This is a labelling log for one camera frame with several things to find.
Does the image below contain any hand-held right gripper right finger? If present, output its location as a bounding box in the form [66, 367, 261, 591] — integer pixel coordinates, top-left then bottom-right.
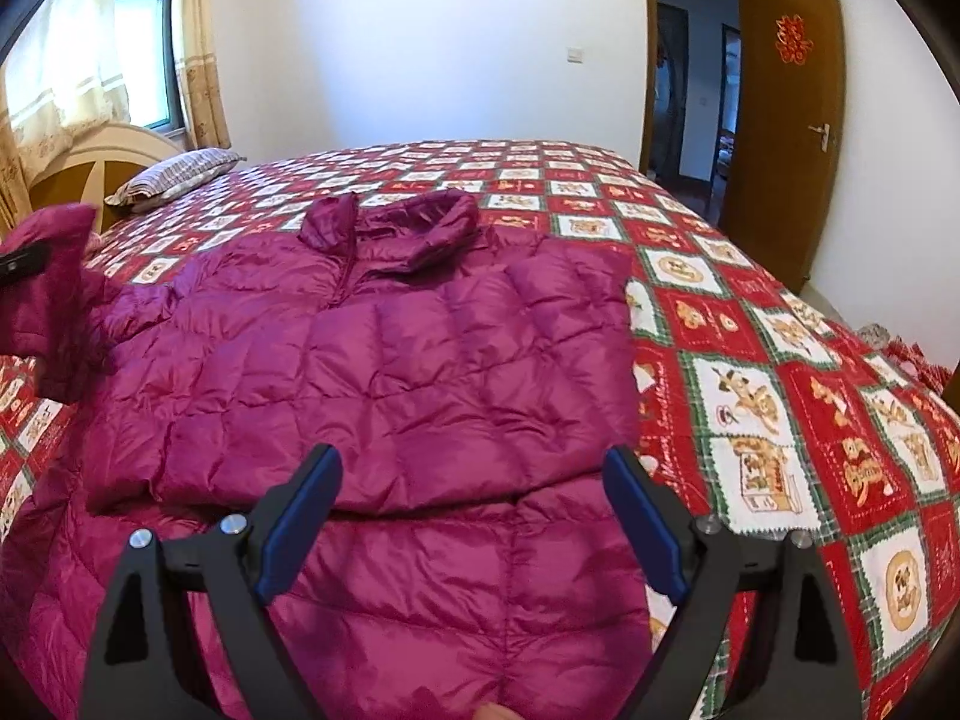
[604, 446, 863, 720]

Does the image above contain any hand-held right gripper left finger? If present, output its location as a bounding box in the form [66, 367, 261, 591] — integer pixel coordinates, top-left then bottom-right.
[79, 444, 346, 720]

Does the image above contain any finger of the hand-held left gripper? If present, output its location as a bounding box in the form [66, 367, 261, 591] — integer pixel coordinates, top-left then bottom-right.
[0, 243, 50, 287]

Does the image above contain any magenta down jacket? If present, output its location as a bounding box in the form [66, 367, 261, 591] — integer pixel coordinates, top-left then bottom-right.
[0, 191, 655, 720]

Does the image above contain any cream wooden headboard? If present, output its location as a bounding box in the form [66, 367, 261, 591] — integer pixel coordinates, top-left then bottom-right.
[26, 120, 185, 235]

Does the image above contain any red printed bear quilt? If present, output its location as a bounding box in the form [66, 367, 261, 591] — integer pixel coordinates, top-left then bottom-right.
[0, 139, 960, 720]

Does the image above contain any striped pillow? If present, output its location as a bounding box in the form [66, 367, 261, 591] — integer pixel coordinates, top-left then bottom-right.
[105, 149, 247, 213]

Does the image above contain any white sheer curtain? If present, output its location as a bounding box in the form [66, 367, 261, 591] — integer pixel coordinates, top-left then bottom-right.
[0, 0, 130, 173]

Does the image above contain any window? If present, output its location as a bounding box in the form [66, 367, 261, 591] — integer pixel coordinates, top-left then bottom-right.
[115, 0, 186, 133]

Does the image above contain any brown wooden door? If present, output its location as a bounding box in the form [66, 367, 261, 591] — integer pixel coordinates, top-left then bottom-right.
[718, 0, 848, 295]

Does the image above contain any red paper door decoration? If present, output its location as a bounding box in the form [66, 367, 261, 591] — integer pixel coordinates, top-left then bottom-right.
[773, 12, 808, 65]

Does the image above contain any wooden door frame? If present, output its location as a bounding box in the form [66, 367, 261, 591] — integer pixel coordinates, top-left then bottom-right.
[641, 0, 757, 190]

